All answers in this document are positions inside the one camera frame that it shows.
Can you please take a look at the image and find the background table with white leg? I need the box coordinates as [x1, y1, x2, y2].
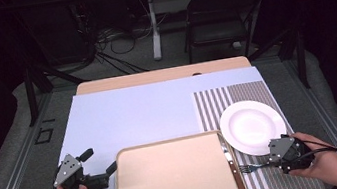
[125, 0, 286, 64]

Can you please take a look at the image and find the light blue board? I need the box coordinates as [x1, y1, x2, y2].
[26, 64, 281, 189]

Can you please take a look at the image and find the black folding chair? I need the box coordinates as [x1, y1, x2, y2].
[177, 0, 270, 66]

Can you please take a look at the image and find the white round plate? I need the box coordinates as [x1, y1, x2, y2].
[216, 95, 291, 162]

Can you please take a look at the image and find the beige plastic tray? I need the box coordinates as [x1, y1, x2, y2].
[103, 126, 250, 189]

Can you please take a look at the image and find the striped grey placemat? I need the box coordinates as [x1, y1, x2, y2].
[192, 72, 328, 189]

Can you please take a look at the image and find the wooden-handled fork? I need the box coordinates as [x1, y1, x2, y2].
[238, 159, 273, 176]

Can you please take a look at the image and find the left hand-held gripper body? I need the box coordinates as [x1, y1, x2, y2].
[48, 148, 111, 189]

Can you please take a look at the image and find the black metal stand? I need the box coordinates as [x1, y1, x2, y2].
[20, 56, 92, 127]
[244, 22, 312, 97]

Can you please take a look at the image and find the person's right hand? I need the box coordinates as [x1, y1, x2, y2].
[283, 126, 337, 187]

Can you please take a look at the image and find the bundle of floor cables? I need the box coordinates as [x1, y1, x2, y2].
[73, 0, 176, 82]

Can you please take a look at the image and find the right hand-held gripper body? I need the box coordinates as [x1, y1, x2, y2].
[265, 130, 317, 177]

